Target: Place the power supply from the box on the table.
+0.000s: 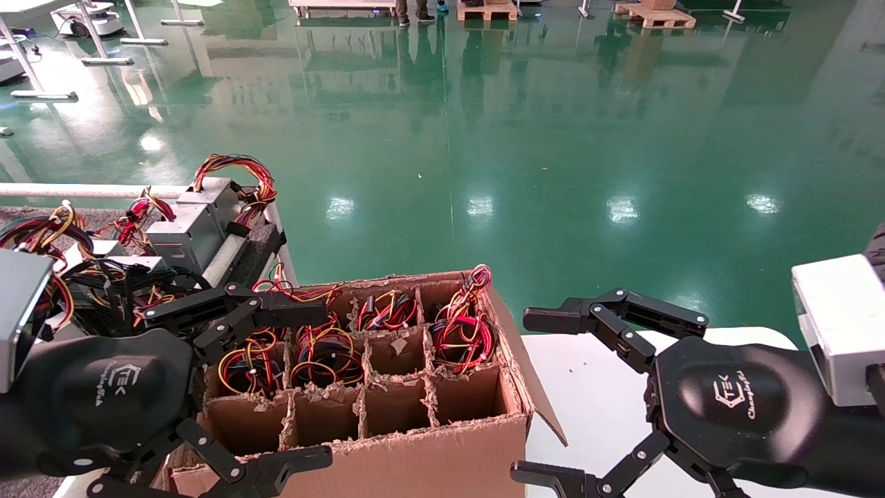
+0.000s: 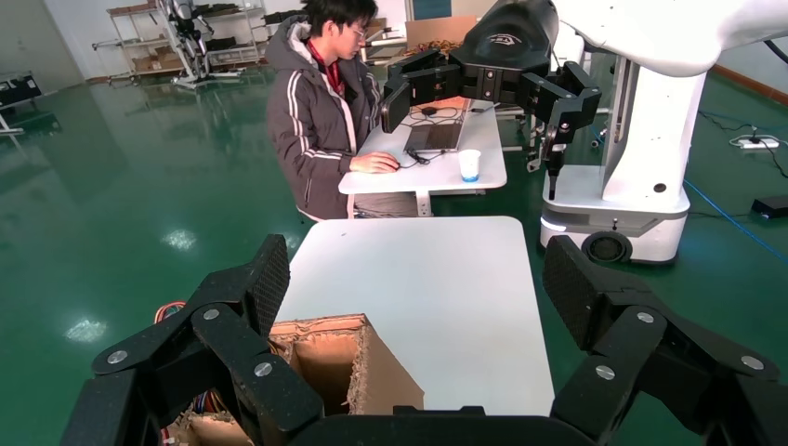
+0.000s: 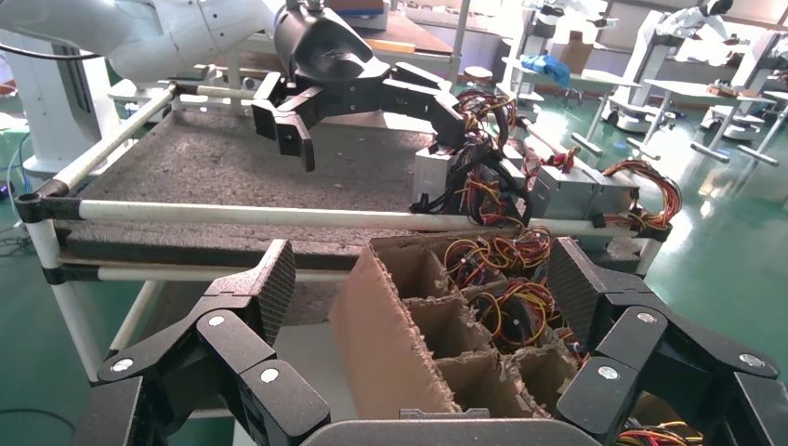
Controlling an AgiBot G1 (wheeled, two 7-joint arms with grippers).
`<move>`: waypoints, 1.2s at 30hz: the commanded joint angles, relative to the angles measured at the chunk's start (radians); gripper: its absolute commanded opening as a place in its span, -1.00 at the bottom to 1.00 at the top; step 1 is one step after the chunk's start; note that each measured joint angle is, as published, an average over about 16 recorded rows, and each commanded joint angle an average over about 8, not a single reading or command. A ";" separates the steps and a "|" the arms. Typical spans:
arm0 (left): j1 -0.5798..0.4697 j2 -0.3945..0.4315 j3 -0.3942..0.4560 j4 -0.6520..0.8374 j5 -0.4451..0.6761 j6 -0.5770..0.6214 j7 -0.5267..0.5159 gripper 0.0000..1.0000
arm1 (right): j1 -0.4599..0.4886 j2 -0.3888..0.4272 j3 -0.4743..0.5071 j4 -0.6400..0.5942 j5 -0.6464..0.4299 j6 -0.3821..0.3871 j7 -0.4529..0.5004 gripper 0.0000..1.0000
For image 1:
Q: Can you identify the short white frame pipe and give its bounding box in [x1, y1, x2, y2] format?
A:
[263, 203, 299, 286]

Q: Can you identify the white machine base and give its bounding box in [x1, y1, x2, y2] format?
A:
[0, 50, 28, 85]

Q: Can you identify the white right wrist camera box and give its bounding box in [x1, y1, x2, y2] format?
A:
[792, 254, 885, 407]

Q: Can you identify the brown cardboard box with dividers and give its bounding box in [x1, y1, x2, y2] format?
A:
[166, 270, 569, 498]

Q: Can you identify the grey power supply with wires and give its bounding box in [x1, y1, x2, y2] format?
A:
[304, 282, 346, 308]
[250, 263, 305, 347]
[289, 322, 365, 388]
[218, 329, 286, 396]
[97, 185, 223, 275]
[176, 154, 279, 232]
[59, 256, 212, 340]
[0, 201, 129, 277]
[429, 311, 497, 376]
[356, 289, 420, 331]
[434, 264, 494, 323]

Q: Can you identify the person in dark shoes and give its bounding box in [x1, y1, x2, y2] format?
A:
[395, 0, 438, 27]

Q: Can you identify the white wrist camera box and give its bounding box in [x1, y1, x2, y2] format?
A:
[0, 249, 55, 394]
[792, 254, 885, 407]

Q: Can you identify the wooden pallet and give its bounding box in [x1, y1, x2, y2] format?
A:
[456, 0, 519, 22]
[614, 1, 698, 30]

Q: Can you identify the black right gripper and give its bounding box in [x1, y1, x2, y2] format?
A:
[510, 288, 885, 498]

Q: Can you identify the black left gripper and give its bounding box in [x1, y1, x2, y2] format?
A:
[0, 282, 334, 498]

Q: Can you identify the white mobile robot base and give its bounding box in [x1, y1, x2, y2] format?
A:
[52, 2, 125, 37]

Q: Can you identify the low white platform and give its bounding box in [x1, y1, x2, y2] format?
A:
[289, 0, 398, 19]

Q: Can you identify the black foam pad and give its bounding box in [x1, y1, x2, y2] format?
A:
[223, 220, 288, 290]

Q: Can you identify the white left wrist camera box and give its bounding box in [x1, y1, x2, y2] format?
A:
[0, 249, 55, 394]

